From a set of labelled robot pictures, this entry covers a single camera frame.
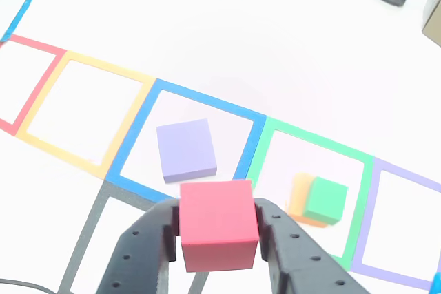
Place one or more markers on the orange cube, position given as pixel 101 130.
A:
pixel 297 201

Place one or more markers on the red square frame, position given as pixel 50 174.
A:
pixel 38 87

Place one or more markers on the black square frame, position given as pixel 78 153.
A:
pixel 82 239

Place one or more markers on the blue tape strip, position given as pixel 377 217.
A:
pixel 437 283
pixel 19 15

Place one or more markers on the cardboard box with logo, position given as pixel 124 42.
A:
pixel 434 25

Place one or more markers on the large purple cube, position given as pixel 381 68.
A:
pixel 186 149

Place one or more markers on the orange square frame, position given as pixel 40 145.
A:
pixel 103 66

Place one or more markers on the green square frame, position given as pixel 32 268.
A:
pixel 258 149

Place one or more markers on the purple square frame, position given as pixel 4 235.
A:
pixel 365 232

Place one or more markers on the small red cube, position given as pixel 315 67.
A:
pixel 217 215

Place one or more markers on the green cube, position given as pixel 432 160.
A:
pixel 325 199

